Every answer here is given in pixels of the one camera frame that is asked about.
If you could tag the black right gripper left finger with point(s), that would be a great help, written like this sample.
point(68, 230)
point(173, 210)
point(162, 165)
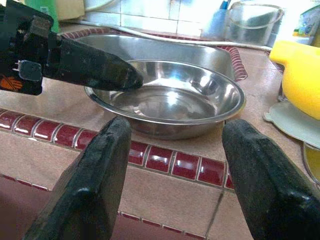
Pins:
point(92, 180)

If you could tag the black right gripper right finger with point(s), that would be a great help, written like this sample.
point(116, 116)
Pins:
point(267, 187)

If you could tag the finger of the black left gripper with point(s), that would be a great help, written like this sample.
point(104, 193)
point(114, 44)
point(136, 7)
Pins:
point(87, 62)
point(112, 85)

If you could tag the stainless steel bowl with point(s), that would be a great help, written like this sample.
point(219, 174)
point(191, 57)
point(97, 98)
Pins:
point(162, 105)

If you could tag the yellow plastic jug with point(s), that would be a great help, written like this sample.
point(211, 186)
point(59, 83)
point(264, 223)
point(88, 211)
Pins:
point(300, 75)

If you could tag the green liquid bottle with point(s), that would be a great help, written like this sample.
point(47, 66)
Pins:
point(53, 7)

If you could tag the yellow plastic dish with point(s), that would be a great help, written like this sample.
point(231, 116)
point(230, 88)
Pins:
point(312, 162)

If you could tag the stainless steel sink basin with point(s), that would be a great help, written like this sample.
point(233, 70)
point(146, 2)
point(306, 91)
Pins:
point(150, 48)

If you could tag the translucent plastic mug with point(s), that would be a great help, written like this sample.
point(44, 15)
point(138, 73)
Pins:
point(215, 25)

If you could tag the blue toothbrush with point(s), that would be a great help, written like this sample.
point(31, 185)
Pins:
point(225, 4)

